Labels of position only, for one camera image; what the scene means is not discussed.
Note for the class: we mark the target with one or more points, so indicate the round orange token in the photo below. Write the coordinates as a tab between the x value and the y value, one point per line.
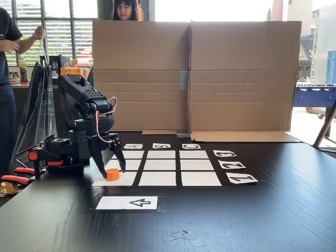
113	175

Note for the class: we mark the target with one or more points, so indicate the white nine-square grid sheet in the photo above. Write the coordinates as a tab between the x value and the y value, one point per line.
160	173

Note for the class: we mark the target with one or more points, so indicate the paper sheet letter A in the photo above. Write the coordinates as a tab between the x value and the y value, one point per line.
133	146

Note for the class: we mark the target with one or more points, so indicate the paper sheet letter B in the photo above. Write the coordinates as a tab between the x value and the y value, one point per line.
161	146

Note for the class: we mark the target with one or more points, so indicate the white arrow paper sheet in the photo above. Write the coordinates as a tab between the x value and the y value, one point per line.
115	203

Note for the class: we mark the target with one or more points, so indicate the black plastic bag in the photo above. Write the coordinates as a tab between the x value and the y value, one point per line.
34	118

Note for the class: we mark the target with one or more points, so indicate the red black table clamp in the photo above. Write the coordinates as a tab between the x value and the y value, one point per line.
32	156

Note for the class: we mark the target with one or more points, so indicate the paper sheet letter C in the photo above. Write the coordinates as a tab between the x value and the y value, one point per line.
191	146

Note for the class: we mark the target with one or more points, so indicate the drink bottle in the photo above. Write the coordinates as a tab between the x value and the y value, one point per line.
23	71

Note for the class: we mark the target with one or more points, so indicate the brown patterned object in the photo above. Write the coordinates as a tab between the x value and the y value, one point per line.
6	187

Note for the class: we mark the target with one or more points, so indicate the brown cardboard panel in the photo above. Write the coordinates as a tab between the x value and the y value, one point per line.
244	65
141	52

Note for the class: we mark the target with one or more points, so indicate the paper sheet number 3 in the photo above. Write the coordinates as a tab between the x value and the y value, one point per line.
225	153

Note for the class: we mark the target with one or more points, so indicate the paper sheet number 2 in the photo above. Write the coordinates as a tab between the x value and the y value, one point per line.
232	165

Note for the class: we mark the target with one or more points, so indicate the person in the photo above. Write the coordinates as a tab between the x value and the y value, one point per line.
126	10
5	39

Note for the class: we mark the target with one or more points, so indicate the paper sheet number 1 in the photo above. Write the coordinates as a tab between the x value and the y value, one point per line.
241	178

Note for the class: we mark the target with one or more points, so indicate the blue foosball table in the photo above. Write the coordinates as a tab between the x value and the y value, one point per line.
315	95

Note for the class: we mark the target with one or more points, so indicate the grey metal table leg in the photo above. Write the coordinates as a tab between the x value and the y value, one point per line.
324	126

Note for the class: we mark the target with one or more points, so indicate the grey duct tape strip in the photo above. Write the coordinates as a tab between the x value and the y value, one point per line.
183	135
184	80

